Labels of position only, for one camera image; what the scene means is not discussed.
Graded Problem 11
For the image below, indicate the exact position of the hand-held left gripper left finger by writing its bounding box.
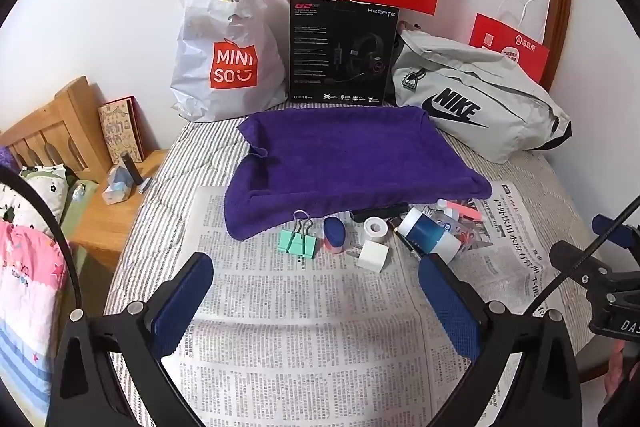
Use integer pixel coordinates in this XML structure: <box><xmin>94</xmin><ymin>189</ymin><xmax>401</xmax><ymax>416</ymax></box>
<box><xmin>46</xmin><ymin>252</ymin><xmax>215</xmax><ymax>427</ymax></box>

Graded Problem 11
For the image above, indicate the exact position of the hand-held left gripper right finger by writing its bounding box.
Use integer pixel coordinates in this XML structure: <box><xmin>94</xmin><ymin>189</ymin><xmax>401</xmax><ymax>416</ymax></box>
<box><xmin>417</xmin><ymin>253</ymin><xmax>586</xmax><ymax>427</ymax></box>

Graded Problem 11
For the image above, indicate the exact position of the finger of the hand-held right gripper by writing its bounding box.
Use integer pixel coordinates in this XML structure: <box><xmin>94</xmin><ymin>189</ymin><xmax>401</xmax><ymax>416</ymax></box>
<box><xmin>550</xmin><ymin>241</ymin><xmax>608</xmax><ymax>283</ymax></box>
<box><xmin>592</xmin><ymin>215</ymin><xmax>640</xmax><ymax>253</ymax></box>

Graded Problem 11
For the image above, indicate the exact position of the shiny foil packet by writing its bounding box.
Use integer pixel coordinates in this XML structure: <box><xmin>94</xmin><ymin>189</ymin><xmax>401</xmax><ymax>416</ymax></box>
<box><xmin>440</xmin><ymin>218</ymin><xmax>493</xmax><ymax>255</ymax></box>

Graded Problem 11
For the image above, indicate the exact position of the white charger plug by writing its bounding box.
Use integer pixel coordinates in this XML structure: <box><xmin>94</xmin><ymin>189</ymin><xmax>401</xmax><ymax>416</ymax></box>
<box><xmin>348</xmin><ymin>241</ymin><xmax>390</xmax><ymax>274</ymax></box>

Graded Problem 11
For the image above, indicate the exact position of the pink pen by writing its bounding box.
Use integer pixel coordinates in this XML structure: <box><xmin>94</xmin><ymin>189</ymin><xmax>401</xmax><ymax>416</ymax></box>
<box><xmin>445</xmin><ymin>202</ymin><xmax>485</xmax><ymax>221</ymax></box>

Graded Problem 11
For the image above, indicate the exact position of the blue and pink eraser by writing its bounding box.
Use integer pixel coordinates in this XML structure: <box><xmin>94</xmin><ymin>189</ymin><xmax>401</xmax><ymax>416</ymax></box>
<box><xmin>323</xmin><ymin>217</ymin><xmax>346</xmax><ymax>254</ymax></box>

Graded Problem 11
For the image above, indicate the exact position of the green binder clip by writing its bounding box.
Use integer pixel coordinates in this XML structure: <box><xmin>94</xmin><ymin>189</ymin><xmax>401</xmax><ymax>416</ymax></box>
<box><xmin>277</xmin><ymin>219</ymin><xmax>301</xmax><ymax>254</ymax></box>
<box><xmin>294</xmin><ymin>210</ymin><xmax>319</xmax><ymax>259</ymax></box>

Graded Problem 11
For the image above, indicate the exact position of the person's right hand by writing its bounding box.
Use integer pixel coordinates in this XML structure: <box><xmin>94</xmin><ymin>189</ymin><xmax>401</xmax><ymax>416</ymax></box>
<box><xmin>602</xmin><ymin>341</ymin><xmax>640</xmax><ymax>402</ymax></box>

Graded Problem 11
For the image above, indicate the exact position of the white tape roll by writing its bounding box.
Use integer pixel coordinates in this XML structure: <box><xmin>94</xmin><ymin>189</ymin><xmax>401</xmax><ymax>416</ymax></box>
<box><xmin>362</xmin><ymin>217</ymin><xmax>387</xmax><ymax>242</ymax></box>

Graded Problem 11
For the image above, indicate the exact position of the wooden nightstand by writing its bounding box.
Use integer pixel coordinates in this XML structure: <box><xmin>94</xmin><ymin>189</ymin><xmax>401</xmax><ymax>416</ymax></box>
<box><xmin>62</xmin><ymin>149</ymin><xmax>171</xmax><ymax>258</ymax></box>

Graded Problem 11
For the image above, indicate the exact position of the black rectangular case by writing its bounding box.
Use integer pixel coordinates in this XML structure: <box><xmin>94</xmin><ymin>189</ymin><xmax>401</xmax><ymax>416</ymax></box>
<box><xmin>350</xmin><ymin>202</ymin><xmax>408</xmax><ymax>222</ymax></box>

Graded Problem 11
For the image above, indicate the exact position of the newspaper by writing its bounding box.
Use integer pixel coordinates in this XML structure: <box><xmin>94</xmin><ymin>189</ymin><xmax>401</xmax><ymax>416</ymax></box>
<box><xmin>165</xmin><ymin>184</ymin><xmax>598</xmax><ymax>427</ymax></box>

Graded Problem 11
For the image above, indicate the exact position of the blue tissue pack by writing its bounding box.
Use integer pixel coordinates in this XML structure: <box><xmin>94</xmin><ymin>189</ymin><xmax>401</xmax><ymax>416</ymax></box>
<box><xmin>101</xmin><ymin>167</ymin><xmax>132</xmax><ymax>206</ymax></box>

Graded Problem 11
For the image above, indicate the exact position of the green cloth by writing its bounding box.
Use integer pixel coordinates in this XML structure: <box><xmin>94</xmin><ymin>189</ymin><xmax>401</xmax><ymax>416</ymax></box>
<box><xmin>60</xmin><ymin>179</ymin><xmax>98</xmax><ymax>243</ymax></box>

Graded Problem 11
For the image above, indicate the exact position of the small black bottle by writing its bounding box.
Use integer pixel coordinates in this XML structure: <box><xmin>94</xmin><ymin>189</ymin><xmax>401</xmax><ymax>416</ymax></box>
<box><xmin>120</xmin><ymin>152</ymin><xmax>143</xmax><ymax>188</ymax></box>

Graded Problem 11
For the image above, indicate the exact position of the striped bed sheet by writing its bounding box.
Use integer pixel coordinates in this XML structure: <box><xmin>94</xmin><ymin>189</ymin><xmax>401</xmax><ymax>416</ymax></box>
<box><xmin>102</xmin><ymin>107</ymin><xmax>601</xmax><ymax>427</ymax></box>

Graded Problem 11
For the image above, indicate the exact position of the pink star quilt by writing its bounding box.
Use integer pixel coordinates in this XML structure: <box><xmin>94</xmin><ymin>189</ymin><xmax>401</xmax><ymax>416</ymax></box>
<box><xmin>0</xmin><ymin>222</ymin><xmax>68</xmax><ymax>403</ymax></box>

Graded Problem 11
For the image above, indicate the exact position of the purple towel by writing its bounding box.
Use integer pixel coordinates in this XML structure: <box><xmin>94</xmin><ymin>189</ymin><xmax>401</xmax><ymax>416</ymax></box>
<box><xmin>224</xmin><ymin>105</ymin><xmax>493</xmax><ymax>242</ymax></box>

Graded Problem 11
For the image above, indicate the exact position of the floral pillow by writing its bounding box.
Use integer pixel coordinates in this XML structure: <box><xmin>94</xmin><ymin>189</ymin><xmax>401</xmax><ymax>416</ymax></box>
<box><xmin>0</xmin><ymin>164</ymin><xmax>68</xmax><ymax>233</ymax></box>

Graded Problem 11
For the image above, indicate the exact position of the patterned notebook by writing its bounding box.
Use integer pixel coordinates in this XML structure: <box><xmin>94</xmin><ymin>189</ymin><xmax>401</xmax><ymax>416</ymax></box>
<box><xmin>97</xmin><ymin>97</ymin><xmax>146</xmax><ymax>164</ymax></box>

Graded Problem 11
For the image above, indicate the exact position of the grey sports bag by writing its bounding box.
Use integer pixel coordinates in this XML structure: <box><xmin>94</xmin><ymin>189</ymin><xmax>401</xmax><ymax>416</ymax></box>
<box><xmin>391</xmin><ymin>28</ymin><xmax>572</xmax><ymax>165</ymax></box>

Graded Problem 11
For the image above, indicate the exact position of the wooden headboard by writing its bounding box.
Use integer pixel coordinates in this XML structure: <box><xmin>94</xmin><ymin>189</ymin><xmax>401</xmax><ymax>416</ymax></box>
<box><xmin>0</xmin><ymin>76</ymin><xmax>113</xmax><ymax>182</ymax></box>

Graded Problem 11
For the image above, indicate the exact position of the red paper bag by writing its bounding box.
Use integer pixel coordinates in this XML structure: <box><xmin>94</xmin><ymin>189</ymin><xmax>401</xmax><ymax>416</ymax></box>
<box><xmin>469</xmin><ymin>0</ymin><xmax>550</xmax><ymax>85</ymax></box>

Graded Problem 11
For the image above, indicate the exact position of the white plastic shopping bag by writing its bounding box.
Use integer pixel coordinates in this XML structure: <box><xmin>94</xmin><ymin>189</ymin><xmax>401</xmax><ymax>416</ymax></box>
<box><xmin>170</xmin><ymin>0</ymin><xmax>290</xmax><ymax>124</ymax></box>

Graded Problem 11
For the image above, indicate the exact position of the black headset box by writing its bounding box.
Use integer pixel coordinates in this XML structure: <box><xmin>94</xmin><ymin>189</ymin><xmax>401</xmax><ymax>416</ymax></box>
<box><xmin>288</xmin><ymin>0</ymin><xmax>399</xmax><ymax>106</ymax></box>

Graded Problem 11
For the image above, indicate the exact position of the thin black cable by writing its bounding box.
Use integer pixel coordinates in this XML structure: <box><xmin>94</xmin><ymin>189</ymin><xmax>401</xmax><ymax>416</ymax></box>
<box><xmin>530</xmin><ymin>194</ymin><xmax>640</xmax><ymax>315</ymax></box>

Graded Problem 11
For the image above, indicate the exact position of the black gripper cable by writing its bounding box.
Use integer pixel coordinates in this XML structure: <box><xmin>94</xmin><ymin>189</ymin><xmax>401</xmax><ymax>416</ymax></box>
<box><xmin>0</xmin><ymin>165</ymin><xmax>86</xmax><ymax>313</ymax></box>

